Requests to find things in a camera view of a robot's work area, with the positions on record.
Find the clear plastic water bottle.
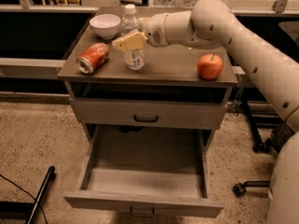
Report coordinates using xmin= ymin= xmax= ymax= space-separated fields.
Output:
xmin=121 ymin=4 xmax=145 ymax=70

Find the red apple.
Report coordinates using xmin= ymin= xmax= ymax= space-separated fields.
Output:
xmin=197 ymin=53 xmax=223 ymax=80

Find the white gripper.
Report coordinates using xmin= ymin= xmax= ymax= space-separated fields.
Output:
xmin=112 ymin=13 xmax=166 ymax=51

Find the open grey middle drawer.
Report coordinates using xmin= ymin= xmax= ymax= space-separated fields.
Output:
xmin=64 ymin=125 xmax=224 ymax=218

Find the black office chair base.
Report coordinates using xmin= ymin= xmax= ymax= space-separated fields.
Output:
xmin=232 ymin=98 xmax=283 ymax=198

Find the black floor cable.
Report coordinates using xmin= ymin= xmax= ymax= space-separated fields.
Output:
xmin=0 ymin=174 xmax=50 ymax=224

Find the grey drawer cabinet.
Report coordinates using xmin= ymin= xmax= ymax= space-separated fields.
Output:
xmin=57 ymin=6 xmax=239 ymax=142

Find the closed grey top drawer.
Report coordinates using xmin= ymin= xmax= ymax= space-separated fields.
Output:
xmin=69 ymin=98 xmax=227 ymax=130

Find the white ceramic bowl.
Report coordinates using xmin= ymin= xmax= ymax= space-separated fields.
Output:
xmin=90 ymin=14 xmax=121 ymax=39

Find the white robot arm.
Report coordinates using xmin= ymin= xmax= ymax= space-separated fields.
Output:
xmin=113 ymin=0 xmax=299 ymax=224

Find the red soda can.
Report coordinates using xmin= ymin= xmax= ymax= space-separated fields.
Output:
xmin=77 ymin=43 xmax=109 ymax=74

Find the black floor stand leg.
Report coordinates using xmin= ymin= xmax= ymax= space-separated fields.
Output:
xmin=0 ymin=166 xmax=56 ymax=224

